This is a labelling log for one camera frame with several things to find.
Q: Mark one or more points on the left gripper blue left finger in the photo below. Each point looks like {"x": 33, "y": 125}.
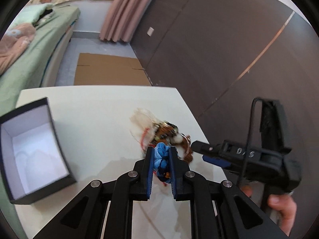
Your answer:
{"x": 147, "y": 175}

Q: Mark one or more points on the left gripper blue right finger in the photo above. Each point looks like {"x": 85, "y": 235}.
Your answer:
{"x": 177, "y": 171}

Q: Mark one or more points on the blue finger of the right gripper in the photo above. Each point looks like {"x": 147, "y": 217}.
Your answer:
{"x": 217, "y": 162}
{"x": 203, "y": 148}

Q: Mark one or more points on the blue fabric jewelry piece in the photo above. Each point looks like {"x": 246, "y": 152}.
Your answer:
{"x": 161, "y": 162}

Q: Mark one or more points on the red cord charm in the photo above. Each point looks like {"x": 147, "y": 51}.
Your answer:
{"x": 145, "y": 139}

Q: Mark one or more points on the white organza pouch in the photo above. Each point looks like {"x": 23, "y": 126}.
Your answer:
{"x": 140, "y": 120}

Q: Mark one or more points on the black white-lined jewelry box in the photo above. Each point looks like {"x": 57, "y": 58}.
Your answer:
{"x": 33, "y": 165}

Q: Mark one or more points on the right hand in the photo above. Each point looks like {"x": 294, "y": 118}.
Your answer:
{"x": 283, "y": 204}

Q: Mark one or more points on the flattened cardboard sheet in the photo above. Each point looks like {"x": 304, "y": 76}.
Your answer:
{"x": 95, "y": 69}

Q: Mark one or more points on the green bed mattress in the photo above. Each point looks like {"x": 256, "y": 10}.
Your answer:
{"x": 28, "y": 70}

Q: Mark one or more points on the pink duck-pattern blanket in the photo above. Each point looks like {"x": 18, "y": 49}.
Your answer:
{"x": 14, "y": 42}

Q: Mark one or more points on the light green pillow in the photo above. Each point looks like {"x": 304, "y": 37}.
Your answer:
{"x": 32, "y": 13}

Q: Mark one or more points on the white bed frame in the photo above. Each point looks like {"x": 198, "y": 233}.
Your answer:
{"x": 52, "y": 67}

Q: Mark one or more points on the white wall socket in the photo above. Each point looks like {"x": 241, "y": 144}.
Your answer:
{"x": 150, "y": 31}

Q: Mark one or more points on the pink curtain by wall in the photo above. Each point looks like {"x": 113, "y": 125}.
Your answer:
{"x": 122, "y": 20}

